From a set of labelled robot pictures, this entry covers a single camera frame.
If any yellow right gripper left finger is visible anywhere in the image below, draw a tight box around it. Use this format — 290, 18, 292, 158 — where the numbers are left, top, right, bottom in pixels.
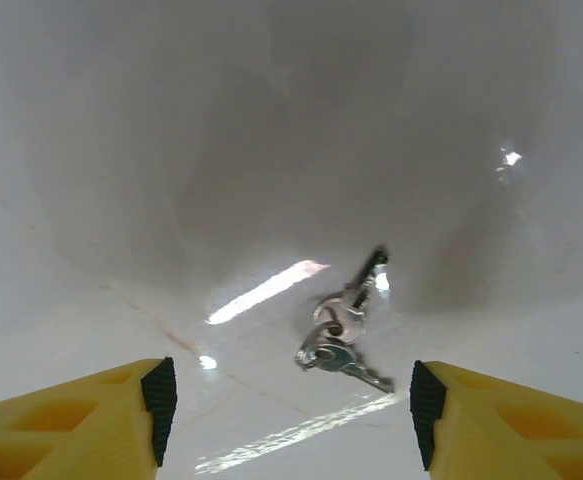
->
0, 355, 178, 480

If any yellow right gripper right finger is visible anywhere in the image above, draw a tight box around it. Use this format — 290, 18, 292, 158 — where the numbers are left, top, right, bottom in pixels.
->
409, 359, 583, 480

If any silver key with dark blade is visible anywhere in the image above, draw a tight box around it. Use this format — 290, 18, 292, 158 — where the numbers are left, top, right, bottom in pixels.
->
338, 244, 391, 346

